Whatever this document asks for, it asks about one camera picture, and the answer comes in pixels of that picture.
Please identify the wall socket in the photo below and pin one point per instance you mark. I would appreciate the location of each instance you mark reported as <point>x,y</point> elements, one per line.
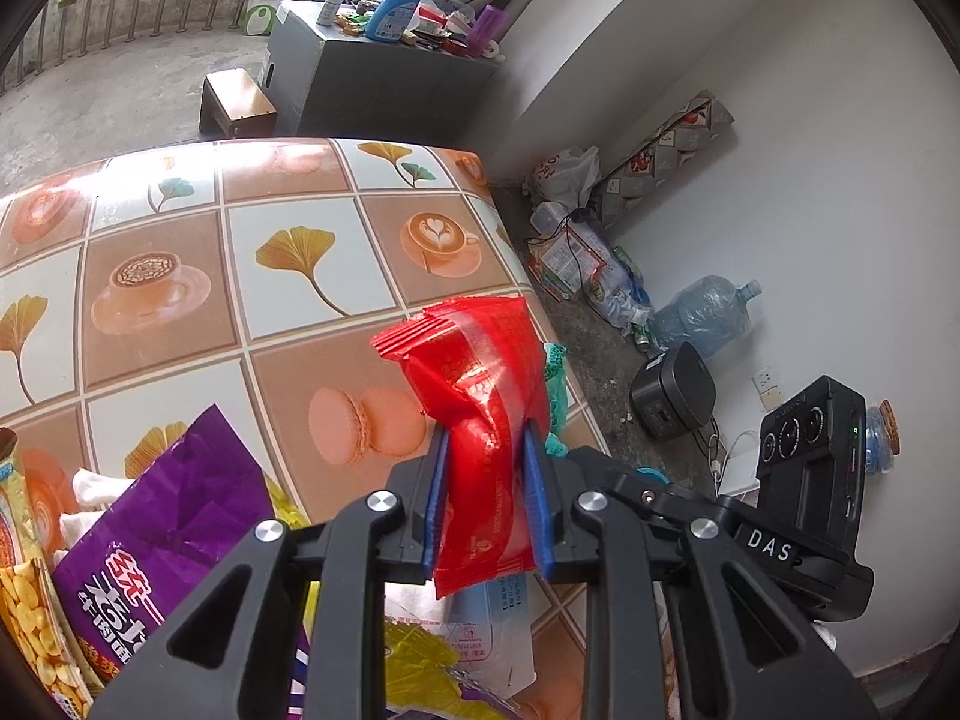
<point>766,383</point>

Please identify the grey cabinet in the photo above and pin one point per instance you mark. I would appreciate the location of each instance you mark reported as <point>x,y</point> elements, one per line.
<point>324,83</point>

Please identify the purple snack bag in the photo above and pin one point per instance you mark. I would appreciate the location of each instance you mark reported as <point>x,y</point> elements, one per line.
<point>161,538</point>

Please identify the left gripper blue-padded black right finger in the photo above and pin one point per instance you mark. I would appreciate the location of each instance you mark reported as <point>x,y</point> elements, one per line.
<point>679,605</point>

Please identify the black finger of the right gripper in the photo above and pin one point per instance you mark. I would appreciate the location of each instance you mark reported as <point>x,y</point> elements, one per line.
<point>656,501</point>

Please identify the patterned tablecloth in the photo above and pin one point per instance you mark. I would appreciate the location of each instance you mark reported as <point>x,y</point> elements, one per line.
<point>250,275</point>

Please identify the black rice cooker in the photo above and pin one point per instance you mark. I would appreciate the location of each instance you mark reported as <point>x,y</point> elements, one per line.
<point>674,394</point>

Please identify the patterned rolled mat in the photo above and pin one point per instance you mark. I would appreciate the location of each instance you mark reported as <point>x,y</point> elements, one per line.
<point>662,153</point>

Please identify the white green paper bag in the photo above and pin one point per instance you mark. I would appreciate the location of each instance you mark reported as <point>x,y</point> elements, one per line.
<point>259,17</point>

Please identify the blue white box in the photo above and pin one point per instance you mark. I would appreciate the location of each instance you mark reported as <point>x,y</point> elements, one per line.
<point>489,626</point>

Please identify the empty water jug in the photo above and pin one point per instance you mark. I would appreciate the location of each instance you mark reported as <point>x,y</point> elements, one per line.
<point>709,315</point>

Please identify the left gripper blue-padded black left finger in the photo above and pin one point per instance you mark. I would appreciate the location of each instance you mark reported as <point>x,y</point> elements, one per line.
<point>228,650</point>

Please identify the yellow snack bag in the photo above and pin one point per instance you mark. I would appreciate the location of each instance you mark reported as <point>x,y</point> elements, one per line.
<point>31,613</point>

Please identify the white water dispenser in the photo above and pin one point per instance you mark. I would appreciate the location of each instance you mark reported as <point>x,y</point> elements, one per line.
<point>735,469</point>

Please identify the white plastic bag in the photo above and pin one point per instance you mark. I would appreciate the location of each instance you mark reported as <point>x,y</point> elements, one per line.
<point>566,177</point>

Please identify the red snack wrapper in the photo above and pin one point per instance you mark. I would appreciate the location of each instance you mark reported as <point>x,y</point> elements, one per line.
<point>477,367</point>

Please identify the purple cup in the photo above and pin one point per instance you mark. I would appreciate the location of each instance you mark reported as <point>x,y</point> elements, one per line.
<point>485,28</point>

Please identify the blue detergent bottle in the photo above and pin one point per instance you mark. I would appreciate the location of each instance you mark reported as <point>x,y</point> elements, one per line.
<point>390,20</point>

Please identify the pile of floor trash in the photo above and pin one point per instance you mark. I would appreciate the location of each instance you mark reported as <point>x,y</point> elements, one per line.
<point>573,260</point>

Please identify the small wooden stool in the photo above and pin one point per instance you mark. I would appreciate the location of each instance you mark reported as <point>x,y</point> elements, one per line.
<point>233,106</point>

